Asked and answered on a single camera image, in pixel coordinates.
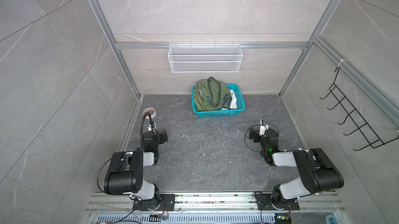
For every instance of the roll of tape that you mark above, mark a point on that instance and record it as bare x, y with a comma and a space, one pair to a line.
150, 110

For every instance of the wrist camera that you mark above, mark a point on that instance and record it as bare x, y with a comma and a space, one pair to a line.
264, 126
152, 126

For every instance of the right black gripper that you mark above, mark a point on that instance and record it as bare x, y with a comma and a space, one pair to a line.
255, 133

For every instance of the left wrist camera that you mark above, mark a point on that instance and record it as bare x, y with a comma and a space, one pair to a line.
152, 126

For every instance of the teal plastic basket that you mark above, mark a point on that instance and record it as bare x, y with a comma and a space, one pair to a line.
222, 113

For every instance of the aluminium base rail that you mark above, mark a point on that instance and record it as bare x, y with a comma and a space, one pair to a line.
214, 208

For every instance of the white tank top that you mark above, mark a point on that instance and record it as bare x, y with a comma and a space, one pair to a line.
233, 103

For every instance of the black wire hook rack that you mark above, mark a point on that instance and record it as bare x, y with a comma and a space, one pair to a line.
361, 125

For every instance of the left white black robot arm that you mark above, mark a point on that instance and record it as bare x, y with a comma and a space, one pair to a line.
124, 176

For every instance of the white wire mesh shelf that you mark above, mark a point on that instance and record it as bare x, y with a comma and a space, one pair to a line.
191, 58

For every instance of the blue tape roll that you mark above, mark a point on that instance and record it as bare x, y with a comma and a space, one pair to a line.
331, 219

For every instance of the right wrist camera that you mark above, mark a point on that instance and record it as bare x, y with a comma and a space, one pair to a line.
264, 126

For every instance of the green tank top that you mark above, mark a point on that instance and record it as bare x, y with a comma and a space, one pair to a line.
211, 95

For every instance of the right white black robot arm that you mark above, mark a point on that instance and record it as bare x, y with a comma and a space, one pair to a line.
316, 171

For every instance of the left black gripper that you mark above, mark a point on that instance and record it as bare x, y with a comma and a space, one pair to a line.
162, 136

